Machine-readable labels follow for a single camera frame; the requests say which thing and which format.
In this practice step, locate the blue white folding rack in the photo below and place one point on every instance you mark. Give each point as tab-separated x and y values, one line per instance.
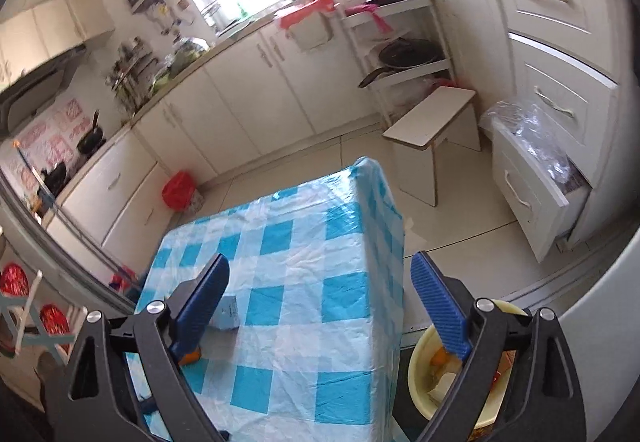
25	323

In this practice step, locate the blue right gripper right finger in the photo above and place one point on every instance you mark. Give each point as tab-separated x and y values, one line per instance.
445	301

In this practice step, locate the small black pan on stove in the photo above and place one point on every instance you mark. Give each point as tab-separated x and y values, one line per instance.
55	180

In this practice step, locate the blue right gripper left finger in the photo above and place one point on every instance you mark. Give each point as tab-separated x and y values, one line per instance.
193	303

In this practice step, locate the black frying pan on rack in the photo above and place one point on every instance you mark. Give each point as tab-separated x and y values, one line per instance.
403	54

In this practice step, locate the open white drawer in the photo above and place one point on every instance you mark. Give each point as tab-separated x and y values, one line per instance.
545	209

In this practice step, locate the red bag on cabinet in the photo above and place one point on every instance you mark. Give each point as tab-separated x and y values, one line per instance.
293	15

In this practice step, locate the grey range hood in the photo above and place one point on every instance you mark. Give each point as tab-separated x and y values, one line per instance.
35	90

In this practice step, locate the yellow plastic trash basin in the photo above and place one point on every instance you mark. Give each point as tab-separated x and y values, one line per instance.
432	371

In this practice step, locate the clear plastic bag in drawer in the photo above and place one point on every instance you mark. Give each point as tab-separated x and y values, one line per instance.
529	124

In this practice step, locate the blue mop handle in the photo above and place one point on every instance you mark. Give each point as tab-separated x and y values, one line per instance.
36	195

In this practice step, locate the red bag trash bin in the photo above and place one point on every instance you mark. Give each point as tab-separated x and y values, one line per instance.
178	191

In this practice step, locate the black wok on stove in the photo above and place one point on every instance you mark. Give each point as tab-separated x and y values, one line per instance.
92	139

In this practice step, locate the blue white checkered tablecloth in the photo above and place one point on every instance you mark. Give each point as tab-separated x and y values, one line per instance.
316	273

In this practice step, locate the white storage rack shelf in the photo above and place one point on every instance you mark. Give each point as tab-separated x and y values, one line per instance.
370	25

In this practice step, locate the blue milk carton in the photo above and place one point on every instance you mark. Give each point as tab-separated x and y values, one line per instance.
226	315

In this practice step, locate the white wooden stool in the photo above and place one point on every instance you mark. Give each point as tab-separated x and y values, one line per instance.
446	115

